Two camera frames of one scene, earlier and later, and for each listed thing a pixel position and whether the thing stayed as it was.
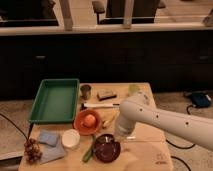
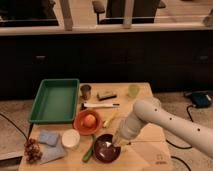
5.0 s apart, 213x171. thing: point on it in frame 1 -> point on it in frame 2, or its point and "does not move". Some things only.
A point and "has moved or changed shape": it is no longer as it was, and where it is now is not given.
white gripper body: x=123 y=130 -> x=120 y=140
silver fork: x=125 y=137 has moved or changed shape
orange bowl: x=87 y=130 does not move
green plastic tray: x=56 y=102 does not move
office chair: x=143 y=11 does not move
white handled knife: x=89 y=105 does not move
